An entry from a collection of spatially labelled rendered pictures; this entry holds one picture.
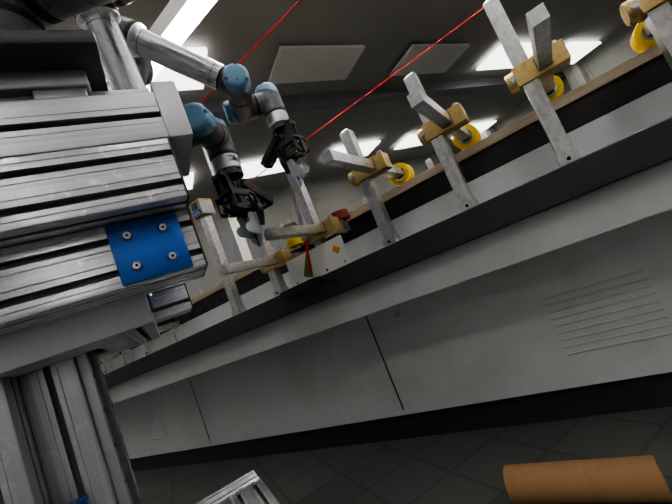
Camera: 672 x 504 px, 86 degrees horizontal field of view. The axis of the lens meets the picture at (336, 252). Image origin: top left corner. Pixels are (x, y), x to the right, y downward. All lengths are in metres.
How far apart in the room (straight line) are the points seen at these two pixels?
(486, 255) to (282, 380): 1.15
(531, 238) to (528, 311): 0.31
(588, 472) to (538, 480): 0.10
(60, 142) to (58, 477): 0.49
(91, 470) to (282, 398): 1.21
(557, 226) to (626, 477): 0.54
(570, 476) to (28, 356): 1.03
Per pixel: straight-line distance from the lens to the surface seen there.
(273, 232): 1.02
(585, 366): 1.33
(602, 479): 1.04
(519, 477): 1.08
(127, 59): 1.08
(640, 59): 1.30
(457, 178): 1.06
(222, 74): 1.20
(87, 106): 0.60
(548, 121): 1.05
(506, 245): 1.06
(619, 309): 1.29
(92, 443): 0.76
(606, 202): 1.05
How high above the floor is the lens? 0.61
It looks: 7 degrees up
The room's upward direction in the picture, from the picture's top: 22 degrees counter-clockwise
